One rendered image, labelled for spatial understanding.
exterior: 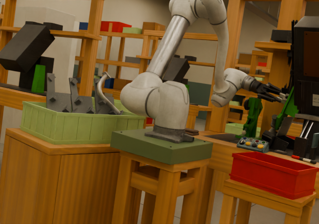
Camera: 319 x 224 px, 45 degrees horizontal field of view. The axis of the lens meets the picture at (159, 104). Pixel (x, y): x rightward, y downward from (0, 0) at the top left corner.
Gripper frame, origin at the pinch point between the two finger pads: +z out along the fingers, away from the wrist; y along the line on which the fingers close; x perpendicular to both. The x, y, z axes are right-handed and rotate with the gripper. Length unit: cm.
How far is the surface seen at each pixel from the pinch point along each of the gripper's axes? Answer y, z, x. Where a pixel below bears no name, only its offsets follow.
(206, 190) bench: -42, -32, 80
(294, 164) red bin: -49, 32, -19
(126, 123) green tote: -68, -65, -2
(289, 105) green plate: -7.5, 7.5, -6.1
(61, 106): -87, -98, -15
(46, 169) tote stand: -122, -63, -23
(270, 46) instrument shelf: 28.5, -26.0, -8.0
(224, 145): -47.6, -8.5, -0.4
